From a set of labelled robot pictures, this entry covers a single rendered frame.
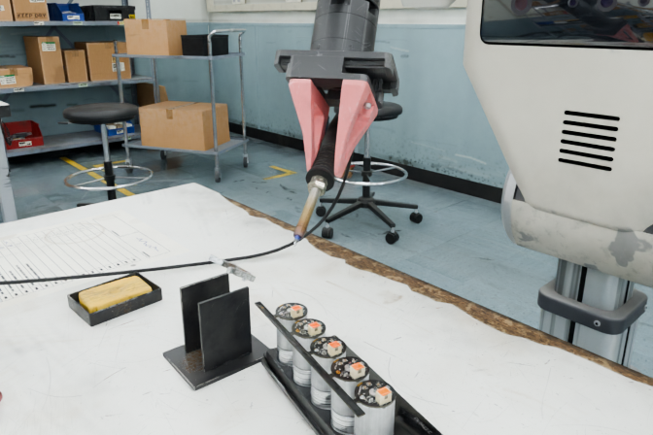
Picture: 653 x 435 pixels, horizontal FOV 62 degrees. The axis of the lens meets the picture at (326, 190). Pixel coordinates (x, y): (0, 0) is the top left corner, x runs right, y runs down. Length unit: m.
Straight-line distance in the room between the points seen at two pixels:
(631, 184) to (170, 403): 0.50
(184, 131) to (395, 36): 1.52
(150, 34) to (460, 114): 2.02
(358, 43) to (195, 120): 3.24
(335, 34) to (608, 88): 0.31
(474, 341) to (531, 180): 0.25
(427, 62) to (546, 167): 2.87
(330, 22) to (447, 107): 2.99
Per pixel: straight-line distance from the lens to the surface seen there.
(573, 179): 0.68
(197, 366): 0.48
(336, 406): 0.38
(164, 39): 3.77
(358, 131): 0.49
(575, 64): 0.67
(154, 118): 3.87
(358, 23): 0.49
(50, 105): 4.95
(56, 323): 0.59
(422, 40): 3.55
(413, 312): 0.56
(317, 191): 0.44
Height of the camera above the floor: 1.03
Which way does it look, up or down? 17 degrees down
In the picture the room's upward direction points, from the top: straight up
